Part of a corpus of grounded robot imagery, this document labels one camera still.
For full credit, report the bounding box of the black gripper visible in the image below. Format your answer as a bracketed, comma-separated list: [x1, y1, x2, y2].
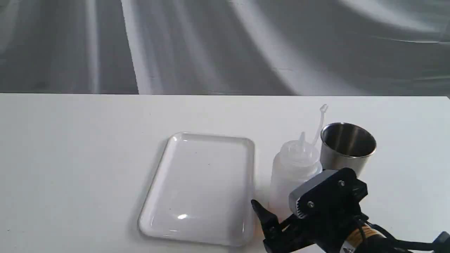
[251, 168, 369, 253]

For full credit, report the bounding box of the translucent squeeze bottle amber liquid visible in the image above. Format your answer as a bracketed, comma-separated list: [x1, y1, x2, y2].
[268, 104, 328, 222]

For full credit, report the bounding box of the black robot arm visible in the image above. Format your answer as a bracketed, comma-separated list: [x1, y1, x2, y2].
[251, 168, 450, 253]

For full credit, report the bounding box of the stainless steel cup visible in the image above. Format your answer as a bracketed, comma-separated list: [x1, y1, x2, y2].
[320, 122, 377, 177]

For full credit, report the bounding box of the white plastic tray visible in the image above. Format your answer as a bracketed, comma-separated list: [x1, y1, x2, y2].
[138, 132, 255, 247]

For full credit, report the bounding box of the grey fabric backdrop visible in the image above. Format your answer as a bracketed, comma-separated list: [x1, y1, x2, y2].
[0, 0, 449, 96]

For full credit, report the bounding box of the black cable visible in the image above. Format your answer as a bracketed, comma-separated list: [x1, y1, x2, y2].
[355, 216, 450, 252]

